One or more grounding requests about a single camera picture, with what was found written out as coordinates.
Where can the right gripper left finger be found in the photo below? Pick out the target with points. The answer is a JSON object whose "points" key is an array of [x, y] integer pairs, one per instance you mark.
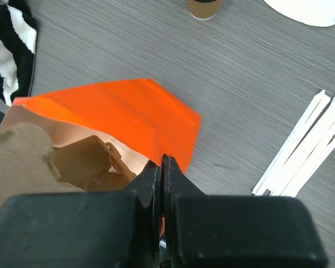
{"points": [[98, 229]]}

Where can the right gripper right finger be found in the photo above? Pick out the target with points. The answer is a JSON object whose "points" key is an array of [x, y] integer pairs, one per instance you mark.
{"points": [[235, 231]]}

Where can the brown paper coffee cup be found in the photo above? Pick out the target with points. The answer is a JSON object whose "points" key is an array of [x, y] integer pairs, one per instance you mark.
{"points": [[204, 9]]}

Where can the white wrapped straws bundle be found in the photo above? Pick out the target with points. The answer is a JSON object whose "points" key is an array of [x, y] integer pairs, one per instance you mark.
{"points": [[308, 145]]}

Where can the zebra print pillow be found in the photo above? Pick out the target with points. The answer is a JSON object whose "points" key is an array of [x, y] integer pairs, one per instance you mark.
{"points": [[18, 36]]}

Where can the orange paper gift bag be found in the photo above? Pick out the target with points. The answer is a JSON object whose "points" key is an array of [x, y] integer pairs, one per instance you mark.
{"points": [[142, 119]]}

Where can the white bucket hat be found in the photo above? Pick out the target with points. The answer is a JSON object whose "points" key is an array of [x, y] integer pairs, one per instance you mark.
{"points": [[312, 13]]}

